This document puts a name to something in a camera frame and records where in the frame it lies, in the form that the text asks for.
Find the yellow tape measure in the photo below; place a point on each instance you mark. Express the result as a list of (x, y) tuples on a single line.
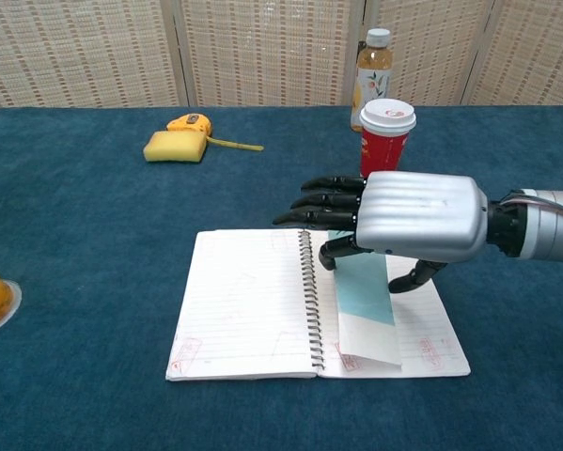
[(192, 123)]

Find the red paper cup white lid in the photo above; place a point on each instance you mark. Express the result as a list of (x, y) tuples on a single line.
[(383, 141)]

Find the blue table cloth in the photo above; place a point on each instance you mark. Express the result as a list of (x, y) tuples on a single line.
[(98, 282)]

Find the woven folding screen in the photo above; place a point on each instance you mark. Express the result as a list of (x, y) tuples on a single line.
[(271, 51)]

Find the blue and cream bookmark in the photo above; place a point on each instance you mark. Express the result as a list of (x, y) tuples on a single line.
[(365, 300)]

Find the yellow tea bottle white cap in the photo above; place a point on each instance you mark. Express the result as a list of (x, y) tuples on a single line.
[(372, 70)]

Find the yellow sponge block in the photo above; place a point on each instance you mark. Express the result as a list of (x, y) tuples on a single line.
[(174, 146)]

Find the open spiral lined notebook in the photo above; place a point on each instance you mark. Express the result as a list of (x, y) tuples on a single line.
[(248, 305)]

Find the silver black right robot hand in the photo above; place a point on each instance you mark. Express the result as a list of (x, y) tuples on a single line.
[(417, 216)]

